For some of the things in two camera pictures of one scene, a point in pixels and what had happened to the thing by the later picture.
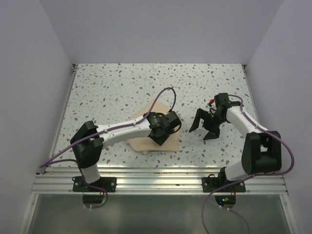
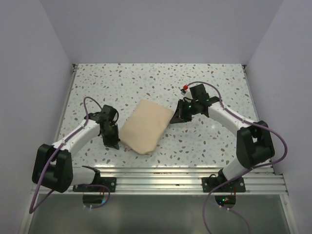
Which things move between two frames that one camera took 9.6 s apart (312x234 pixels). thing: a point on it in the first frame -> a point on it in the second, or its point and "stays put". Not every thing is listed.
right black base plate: x=212 y=184 stays put
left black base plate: x=108 y=184 stays put
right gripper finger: x=201 y=114 -> x=176 y=118
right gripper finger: x=214 y=131 -> x=185 y=115
